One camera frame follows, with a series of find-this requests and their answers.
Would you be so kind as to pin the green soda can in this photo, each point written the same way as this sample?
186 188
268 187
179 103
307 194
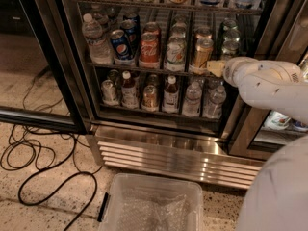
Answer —
228 24
229 50
232 34

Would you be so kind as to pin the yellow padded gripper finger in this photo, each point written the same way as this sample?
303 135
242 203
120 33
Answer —
216 67

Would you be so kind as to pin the water bottle bottom left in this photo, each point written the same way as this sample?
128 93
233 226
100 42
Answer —
192 100

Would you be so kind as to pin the brown tea bottle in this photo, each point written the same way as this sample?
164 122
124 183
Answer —
171 95
129 91

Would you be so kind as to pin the red cola can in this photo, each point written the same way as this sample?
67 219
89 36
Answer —
152 27
149 51

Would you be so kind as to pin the gold soda can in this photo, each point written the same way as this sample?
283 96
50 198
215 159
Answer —
201 55
202 33

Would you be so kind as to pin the front red cola can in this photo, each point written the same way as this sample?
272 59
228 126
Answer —
149 51

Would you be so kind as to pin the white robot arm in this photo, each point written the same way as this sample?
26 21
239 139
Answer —
277 200

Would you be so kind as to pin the rear gold soda can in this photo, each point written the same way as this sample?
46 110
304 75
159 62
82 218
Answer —
202 33

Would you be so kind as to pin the front clear water bottle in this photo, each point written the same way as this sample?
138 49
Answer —
100 51

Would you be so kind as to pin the gold can bottom shelf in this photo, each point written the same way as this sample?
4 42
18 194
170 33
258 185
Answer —
150 98

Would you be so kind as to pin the front gold soda can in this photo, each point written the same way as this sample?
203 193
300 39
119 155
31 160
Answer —
201 55

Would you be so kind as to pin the brown tea bottle right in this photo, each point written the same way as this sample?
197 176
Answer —
171 95

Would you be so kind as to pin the clear water bottle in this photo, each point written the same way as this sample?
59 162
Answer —
99 14
100 51

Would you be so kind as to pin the water bottle bottom right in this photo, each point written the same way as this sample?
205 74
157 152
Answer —
213 104

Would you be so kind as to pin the rear white green can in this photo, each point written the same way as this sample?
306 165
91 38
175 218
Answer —
178 31

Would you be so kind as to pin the white green can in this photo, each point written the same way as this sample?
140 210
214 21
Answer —
175 55
178 31

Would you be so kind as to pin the stainless steel fridge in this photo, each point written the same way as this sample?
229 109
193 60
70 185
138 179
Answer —
228 151

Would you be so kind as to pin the silver can bottom shelf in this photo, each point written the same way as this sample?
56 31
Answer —
109 93

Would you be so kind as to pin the rear red cola can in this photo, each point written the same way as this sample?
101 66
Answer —
152 27

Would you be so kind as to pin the front white green can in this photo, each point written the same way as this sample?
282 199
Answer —
175 55

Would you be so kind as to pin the blue can right compartment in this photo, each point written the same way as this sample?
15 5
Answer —
299 126

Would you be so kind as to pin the rear blue pepsi can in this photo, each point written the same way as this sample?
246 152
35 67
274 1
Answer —
132 16

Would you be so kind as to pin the brown tea bottle left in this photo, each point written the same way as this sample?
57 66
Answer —
129 91

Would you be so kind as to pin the rear clear water bottle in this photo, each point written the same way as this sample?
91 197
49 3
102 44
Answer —
99 14

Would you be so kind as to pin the open glass fridge door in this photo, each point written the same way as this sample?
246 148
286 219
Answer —
38 83

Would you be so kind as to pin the blue pepsi can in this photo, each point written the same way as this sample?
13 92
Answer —
130 29
132 16
122 48

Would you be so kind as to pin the clear plastic storage bin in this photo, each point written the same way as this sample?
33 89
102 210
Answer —
137 202

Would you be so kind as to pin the front blue pepsi can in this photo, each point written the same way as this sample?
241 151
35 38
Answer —
122 48

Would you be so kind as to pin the middle blue pepsi can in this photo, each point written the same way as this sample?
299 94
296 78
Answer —
130 29

